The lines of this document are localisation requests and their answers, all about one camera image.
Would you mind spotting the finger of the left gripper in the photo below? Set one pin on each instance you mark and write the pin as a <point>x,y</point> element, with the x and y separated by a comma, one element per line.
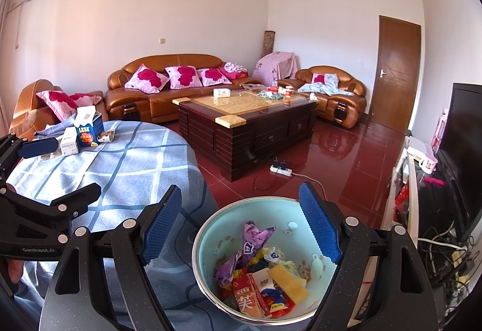
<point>59,213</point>
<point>14,149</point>

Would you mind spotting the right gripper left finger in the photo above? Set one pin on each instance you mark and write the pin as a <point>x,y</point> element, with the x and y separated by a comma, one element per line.
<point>100,282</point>

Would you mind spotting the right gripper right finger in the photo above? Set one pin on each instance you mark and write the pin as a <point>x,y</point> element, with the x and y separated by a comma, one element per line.
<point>401,298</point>

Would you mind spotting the yellow sponge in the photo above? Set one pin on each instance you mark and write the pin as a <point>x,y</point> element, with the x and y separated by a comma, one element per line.
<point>289,284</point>

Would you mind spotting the purple snack wrapper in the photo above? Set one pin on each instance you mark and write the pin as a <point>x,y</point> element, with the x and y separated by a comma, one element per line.
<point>253,240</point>

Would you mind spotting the pale yellow printed bag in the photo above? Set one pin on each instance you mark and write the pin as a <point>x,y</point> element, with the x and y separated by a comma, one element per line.
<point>270,257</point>

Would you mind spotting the red plastic bag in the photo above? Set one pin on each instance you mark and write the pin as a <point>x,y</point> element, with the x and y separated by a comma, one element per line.
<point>242,295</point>

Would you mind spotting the mint green trash bin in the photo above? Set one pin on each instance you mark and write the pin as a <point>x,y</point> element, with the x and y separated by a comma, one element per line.
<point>221,236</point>

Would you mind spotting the person's left hand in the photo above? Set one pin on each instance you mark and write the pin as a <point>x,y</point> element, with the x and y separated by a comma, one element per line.
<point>15,270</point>

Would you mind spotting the folded blue plaid cloths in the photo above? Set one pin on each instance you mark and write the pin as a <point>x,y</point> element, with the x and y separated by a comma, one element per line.
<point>55,130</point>

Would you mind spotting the brown leather chaise sofa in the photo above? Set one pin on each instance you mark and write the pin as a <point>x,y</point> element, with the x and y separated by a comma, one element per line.
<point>32,114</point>

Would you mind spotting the white rectangular box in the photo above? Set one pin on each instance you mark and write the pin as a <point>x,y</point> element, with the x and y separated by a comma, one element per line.
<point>69,142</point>

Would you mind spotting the pink floral pillow on chaise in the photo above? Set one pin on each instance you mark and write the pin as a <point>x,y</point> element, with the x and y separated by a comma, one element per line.
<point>63,105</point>

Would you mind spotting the blue Look milk carton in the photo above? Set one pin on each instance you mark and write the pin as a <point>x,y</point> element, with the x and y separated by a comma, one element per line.
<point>89,126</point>

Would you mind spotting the small brown white box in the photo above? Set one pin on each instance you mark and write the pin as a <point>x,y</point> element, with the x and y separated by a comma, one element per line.
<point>106,136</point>

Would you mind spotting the long brown leather sofa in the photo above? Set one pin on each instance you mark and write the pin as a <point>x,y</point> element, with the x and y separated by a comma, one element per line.
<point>154,108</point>

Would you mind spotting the white mug with print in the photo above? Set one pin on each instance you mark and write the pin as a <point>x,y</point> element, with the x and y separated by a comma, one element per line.
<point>428,164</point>

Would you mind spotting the pink floral pillow left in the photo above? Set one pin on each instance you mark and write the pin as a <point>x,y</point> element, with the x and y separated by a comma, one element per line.
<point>147,81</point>

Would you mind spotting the white TV stand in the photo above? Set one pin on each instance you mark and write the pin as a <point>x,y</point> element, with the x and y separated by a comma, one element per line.
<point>402,205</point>

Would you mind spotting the black flat television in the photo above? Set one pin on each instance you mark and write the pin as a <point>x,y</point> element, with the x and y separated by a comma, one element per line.
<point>459,157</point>

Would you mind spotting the white power strip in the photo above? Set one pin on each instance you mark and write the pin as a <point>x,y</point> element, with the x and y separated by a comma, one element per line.
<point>281,170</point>

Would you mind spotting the pink floral pillow middle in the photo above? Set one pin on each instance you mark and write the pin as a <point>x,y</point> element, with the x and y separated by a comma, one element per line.
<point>183,77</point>

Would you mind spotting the brown leather armchair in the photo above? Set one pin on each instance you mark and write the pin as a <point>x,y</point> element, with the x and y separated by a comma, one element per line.
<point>340,97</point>

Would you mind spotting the dark wood coffee table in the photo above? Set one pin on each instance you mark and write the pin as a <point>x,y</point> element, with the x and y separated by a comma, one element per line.
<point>237,132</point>

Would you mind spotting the pink floral pillow right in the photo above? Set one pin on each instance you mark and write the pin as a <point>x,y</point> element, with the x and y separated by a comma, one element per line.
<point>212,77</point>

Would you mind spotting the white tissue box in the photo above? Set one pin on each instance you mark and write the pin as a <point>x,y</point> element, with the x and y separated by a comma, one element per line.
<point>221,93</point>

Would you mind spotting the brown wooden door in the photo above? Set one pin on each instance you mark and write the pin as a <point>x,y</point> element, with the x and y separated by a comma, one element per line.
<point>397,71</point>

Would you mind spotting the light blue cloth on armchair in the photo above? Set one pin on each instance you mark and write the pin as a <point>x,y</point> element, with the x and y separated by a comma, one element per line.
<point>325,84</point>

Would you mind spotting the folded pink blanket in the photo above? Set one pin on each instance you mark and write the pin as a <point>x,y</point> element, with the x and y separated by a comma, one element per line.
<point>233,71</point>

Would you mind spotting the pink cloth covered appliance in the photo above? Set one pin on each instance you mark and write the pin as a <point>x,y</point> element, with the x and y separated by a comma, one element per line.
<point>275,66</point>

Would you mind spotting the tall patterned floor lamp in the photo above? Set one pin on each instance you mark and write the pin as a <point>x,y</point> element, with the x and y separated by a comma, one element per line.
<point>268,43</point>

